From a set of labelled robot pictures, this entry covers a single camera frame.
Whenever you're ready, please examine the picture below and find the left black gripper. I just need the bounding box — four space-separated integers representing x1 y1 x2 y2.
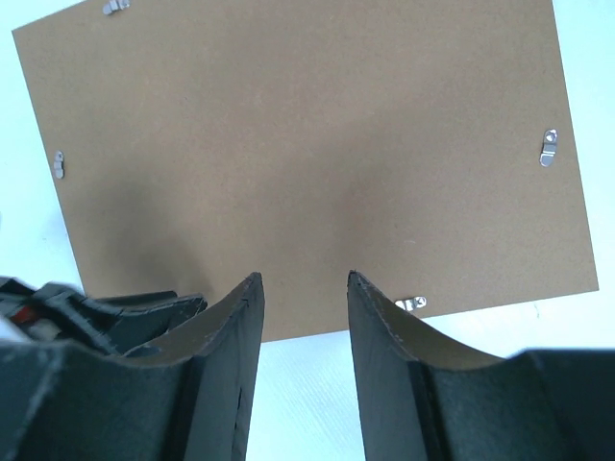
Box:
1 277 208 355

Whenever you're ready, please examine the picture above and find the metal turn clip top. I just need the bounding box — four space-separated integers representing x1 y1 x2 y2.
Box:
102 0 131 15

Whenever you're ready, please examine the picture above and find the metal turn clip left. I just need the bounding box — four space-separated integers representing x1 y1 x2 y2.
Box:
53 151 65 180

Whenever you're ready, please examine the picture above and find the metal turn clip right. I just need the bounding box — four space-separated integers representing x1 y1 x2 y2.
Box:
539 129 558 167

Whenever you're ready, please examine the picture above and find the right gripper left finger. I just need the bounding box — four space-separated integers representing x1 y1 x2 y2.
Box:
1 273 265 460

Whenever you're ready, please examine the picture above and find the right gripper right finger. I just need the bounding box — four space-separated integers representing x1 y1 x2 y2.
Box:
347 272 614 460

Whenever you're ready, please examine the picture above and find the metal turn clip bottom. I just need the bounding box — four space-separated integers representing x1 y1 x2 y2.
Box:
395 296 428 312

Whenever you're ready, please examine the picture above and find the brown cardboard backing board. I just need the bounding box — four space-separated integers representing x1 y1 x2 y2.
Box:
13 1 598 340

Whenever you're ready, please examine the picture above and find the metal turn clip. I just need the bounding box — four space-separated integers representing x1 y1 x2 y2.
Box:
395 296 428 312
539 129 558 167
53 151 65 180
102 0 131 15

